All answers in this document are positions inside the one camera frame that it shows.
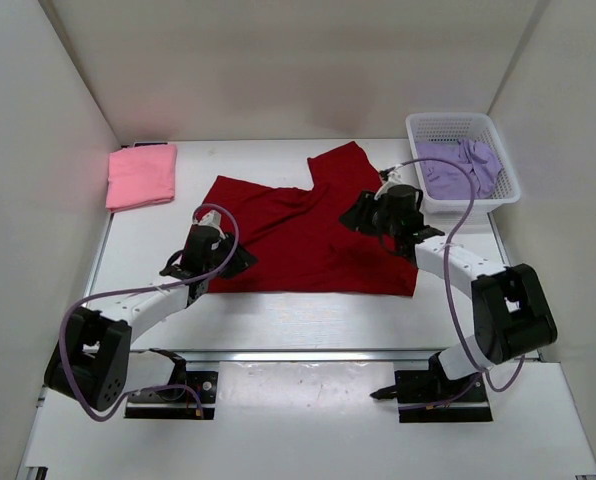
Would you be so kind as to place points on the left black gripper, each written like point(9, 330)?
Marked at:
point(242, 261)

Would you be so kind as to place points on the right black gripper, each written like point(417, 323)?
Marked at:
point(358, 218)

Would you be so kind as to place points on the red t shirt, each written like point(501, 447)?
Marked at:
point(298, 240)

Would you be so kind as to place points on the pink t shirt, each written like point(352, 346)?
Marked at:
point(141, 176)

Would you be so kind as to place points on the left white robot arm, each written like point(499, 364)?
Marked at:
point(93, 362)

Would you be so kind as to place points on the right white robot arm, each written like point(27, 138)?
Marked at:
point(511, 315)

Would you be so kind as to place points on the white plastic basket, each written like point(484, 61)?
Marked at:
point(448, 128)

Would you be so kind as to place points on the lavender t shirt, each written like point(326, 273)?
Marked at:
point(449, 170)

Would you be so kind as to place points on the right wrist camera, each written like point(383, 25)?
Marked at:
point(389, 178)

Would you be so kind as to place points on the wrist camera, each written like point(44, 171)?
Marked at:
point(389, 178)
point(211, 219)

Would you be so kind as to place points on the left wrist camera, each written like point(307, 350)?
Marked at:
point(211, 219)

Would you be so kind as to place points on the aluminium rail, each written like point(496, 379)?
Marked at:
point(306, 356)

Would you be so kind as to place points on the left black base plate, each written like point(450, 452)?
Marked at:
point(178, 404)

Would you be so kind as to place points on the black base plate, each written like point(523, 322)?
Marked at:
point(425, 396)
point(178, 404)

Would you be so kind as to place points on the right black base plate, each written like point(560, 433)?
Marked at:
point(425, 396)

